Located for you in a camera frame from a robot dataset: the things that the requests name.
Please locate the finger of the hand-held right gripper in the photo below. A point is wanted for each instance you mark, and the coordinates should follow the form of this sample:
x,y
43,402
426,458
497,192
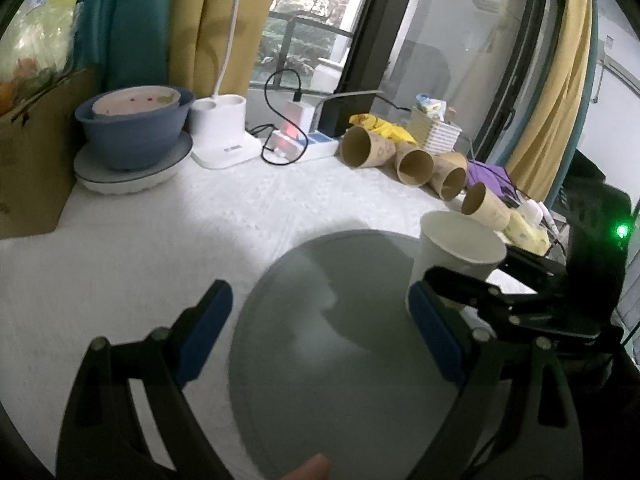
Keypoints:
x,y
462,287
532,261

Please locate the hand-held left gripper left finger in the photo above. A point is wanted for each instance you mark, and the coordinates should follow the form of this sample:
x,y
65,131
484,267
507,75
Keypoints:
x,y
206,327

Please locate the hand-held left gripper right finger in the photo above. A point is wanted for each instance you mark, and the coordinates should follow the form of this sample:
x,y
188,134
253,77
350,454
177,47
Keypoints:
x,y
434,334

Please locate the white paper cup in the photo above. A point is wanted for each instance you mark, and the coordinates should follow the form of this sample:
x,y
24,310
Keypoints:
x,y
452,255

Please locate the brown paper cup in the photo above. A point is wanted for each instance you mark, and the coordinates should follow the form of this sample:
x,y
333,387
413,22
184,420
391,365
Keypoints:
x,y
449,177
367,147
487,207
414,165

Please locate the person's left hand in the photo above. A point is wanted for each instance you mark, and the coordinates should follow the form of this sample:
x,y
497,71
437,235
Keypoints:
x,y
310,469

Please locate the yellow tissue packet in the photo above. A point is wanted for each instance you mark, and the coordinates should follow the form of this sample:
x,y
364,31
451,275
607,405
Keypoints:
x,y
525,232

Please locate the purple cloth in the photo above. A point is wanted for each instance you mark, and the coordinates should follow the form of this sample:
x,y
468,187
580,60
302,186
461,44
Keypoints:
x,y
487,177

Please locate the round grey tray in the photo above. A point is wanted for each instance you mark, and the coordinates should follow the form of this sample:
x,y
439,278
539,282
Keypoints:
x,y
340,360

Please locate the yellow curtain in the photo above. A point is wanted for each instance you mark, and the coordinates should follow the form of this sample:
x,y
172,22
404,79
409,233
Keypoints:
x,y
555,110
210,25

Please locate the white patterned basket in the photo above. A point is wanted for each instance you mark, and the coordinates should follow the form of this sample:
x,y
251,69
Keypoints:
x,y
434,132

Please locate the white round plate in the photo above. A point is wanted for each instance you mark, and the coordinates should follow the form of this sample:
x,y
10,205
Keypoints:
x,y
160,172

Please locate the yellow snack packet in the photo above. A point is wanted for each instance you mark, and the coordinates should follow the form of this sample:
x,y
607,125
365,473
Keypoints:
x,y
385,127

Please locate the white desk lamp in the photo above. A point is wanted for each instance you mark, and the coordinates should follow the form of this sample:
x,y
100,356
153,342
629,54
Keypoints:
x,y
220,132

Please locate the blue bowl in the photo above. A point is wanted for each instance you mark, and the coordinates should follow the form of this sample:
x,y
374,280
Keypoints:
x,y
132,142

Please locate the white power strip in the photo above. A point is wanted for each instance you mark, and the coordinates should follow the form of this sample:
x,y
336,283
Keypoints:
x,y
315,146

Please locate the black adapter box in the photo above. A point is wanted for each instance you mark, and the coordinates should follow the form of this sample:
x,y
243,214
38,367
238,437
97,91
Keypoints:
x,y
334,112

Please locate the cardboard box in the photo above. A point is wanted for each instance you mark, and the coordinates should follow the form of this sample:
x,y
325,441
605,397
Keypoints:
x,y
35,170

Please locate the white charger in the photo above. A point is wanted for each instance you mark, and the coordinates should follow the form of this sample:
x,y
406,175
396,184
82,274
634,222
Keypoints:
x,y
300,112

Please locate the black balcony railing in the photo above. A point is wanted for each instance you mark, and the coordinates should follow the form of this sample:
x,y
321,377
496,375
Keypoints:
x,y
300,35

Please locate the teal curtain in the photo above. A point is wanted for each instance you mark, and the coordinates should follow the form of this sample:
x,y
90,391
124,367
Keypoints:
x,y
135,25

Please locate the clear plastic bag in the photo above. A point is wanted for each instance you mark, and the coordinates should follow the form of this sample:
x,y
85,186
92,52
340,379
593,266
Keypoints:
x,y
35,45

